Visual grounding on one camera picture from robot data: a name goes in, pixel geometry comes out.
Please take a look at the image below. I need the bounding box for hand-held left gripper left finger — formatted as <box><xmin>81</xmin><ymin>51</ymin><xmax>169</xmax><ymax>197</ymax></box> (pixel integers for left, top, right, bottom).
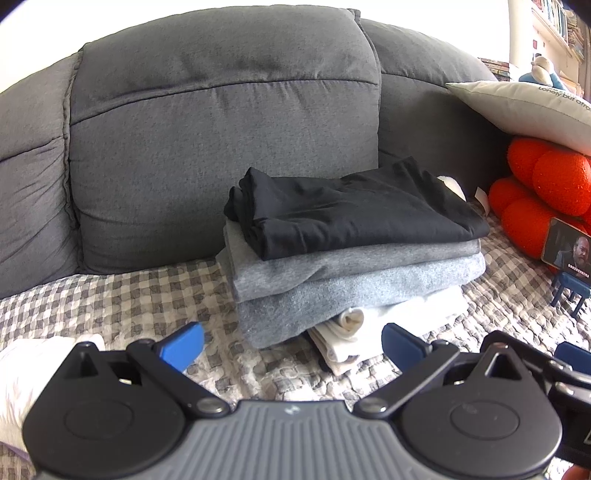
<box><xmin>58</xmin><ymin>322</ymin><xmax>230</xmax><ymax>416</ymax></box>

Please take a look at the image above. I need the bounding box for grey white checked quilt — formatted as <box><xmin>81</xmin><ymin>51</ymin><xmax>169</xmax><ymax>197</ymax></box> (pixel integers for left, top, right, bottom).
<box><xmin>0</xmin><ymin>215</ymin><xmax>591</xmax><ymax>480</ymax></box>

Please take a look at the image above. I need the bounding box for blue white plush toy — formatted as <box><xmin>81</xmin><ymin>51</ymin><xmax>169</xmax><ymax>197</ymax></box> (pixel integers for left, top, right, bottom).
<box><xmin>519</xmin><ymin>54</ymin><xmax>568</xmax><ymax>90</ymax></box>

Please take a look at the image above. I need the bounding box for orange knobbly plush cushion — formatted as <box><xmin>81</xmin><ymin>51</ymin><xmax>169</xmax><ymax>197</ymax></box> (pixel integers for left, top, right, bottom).
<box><xmin>488</xmin><ymin>137</ymin><xmax>591</xmax><ymax>259</ymax></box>

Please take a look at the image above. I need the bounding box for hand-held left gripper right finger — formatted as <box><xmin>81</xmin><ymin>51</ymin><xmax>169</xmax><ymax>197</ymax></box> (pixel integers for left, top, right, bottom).
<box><xmin>353</xmin><ymin>323</ymin><xmax>548</xmax><ymax>418</ymax></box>

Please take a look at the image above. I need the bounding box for small blue phone stand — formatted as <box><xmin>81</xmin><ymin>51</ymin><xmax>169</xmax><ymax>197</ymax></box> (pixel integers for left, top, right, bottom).
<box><xmin>551</xmin><ymin>271</ymin><xmax>591</xmax><ymax>319</ymax></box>

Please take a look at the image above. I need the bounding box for folded white garment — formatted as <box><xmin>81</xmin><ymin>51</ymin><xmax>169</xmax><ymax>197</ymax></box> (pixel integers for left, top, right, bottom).
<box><xmin>307</xmin><ymin>284</ymin><xmax>469</xmax><ymax>374</ymax></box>

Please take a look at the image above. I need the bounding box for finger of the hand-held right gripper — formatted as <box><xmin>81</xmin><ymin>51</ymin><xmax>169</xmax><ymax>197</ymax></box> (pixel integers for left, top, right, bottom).
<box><xmin>531</xmin><ymin>344</ymin><xmax>591</xmax><ymax>393</ymax></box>

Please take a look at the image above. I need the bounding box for black garment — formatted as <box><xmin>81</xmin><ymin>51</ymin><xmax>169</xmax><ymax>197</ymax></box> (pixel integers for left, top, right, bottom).
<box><xmin>224</xmin><ymin>157</ymin><xmax>491</xmax><ymax>261</ymax></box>

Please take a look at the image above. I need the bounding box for smartphone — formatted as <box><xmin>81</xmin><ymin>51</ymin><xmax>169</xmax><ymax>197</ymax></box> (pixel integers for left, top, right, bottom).
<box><xmin>541</xmin><ymin>218</ymin><xmax>591</xmax><ymax>283</ymax></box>

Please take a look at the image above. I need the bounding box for grey fabric sofa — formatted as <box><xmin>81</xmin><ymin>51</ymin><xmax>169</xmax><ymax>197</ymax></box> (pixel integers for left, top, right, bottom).
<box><xmin>0</xmin><ymin>7</ymin><xmax>513</xmax><ymax>301</ymax></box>

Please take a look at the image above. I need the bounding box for white pillow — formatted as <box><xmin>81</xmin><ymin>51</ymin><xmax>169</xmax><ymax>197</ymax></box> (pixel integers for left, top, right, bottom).
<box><xmin>445</xmin><ymin>80</ymin><xmax>591</xmax><ymax>158</ymax></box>

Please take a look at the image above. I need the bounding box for stack of books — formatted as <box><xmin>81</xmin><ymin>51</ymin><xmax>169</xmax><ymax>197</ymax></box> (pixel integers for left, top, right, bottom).
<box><xmin>480</xmin><ymin>58</ymin><xmax>513</xmax><ymax>81</ymax></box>

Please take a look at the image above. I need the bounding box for folded grey garment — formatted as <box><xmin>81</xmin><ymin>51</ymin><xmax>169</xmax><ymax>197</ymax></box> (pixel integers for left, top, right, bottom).
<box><xmin>217</xmin><ymin>222</ymin><xmax>488</xmax><ymax>349</ymax></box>

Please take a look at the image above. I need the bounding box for white fluffy cloth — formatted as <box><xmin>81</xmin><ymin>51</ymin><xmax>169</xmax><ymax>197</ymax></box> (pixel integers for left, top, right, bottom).
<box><xmin>0</xmin><ymin>335</ymin><xmax>107</xmax><ymax>462</ymax></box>

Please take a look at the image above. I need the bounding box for row of books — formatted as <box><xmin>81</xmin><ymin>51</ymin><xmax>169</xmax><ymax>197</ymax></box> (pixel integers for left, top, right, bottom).
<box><xmin>531</xmin><ymin>0</ymin><xmax>585</xmax><ymax>61</ymax></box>

